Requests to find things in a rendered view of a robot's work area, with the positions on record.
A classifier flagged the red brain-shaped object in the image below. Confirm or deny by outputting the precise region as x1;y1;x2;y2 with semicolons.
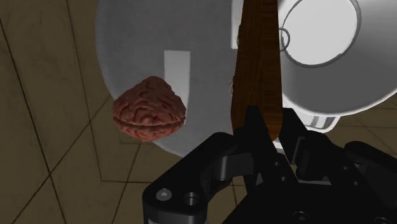
112;75;188;143

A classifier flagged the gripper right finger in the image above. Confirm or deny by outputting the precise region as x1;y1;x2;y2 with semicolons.
277;107;397;215

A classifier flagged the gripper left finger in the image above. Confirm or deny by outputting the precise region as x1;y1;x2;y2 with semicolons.
142;105;299;224

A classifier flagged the brown wooden stick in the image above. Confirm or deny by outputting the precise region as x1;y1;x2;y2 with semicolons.
230;0;284;142

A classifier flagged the round white table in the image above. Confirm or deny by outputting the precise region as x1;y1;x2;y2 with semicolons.
94;0;284;157

